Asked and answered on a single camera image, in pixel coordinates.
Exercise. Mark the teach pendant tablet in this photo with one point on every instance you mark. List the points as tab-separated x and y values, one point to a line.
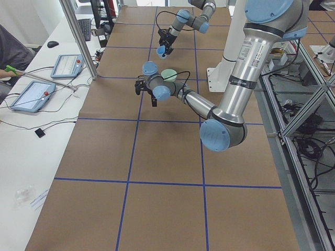
33	97
67	66

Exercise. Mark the small black square device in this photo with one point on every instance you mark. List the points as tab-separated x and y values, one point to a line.
40	133

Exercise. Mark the aluminium side frame rack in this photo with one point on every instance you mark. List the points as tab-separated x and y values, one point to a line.
297	102

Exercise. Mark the clear plastic bag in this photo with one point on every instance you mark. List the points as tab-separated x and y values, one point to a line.
24	196

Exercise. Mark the mint green bowl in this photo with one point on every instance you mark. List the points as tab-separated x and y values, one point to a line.
169	75

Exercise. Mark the near teach pendant tablet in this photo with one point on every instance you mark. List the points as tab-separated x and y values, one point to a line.
33	97

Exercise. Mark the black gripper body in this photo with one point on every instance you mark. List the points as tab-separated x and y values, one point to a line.
168	39
151	93

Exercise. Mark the brown paper table cover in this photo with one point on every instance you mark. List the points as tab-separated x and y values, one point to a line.
137	177

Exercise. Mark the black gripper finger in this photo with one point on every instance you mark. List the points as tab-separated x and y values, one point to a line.
161	43
168	50
138	87
153	101

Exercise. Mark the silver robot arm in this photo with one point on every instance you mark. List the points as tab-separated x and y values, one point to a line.
267	22
184	17

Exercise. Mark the light blue plastic cup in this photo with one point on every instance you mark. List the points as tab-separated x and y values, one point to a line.
161	52

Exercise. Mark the seated person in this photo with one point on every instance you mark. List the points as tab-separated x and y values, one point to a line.
15	54

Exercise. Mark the black keyboard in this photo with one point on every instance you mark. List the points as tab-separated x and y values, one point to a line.
85	26

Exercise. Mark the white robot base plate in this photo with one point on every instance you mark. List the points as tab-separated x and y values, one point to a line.
217	79

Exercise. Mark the black computer mouse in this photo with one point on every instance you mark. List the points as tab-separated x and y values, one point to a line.
52	44

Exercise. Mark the aluminium frame post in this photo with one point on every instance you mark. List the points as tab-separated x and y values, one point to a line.
78	36

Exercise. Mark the green handled grabber stick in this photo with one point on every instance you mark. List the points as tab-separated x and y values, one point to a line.
11	71

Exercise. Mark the far teach pendant tablet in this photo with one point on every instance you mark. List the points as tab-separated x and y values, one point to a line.
67	66

